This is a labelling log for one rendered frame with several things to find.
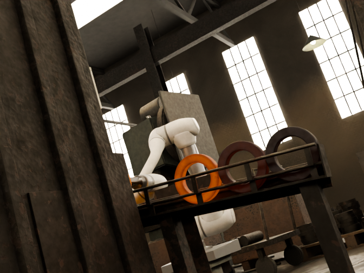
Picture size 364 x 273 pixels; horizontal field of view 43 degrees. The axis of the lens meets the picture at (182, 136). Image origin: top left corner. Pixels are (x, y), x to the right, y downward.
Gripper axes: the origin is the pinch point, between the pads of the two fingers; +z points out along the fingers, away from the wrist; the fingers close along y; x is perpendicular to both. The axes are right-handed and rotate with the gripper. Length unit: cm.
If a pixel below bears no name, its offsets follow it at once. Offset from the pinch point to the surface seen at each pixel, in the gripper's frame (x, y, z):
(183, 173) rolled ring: -14, -48, 24
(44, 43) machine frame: 41, -28, 60
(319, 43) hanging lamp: 402, 5, -992
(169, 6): 555, 264, -739
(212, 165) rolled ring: -15, -61, 24
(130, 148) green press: 168, 282, -448
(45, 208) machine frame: -20, -29, 76
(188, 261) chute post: -45, -38, 20
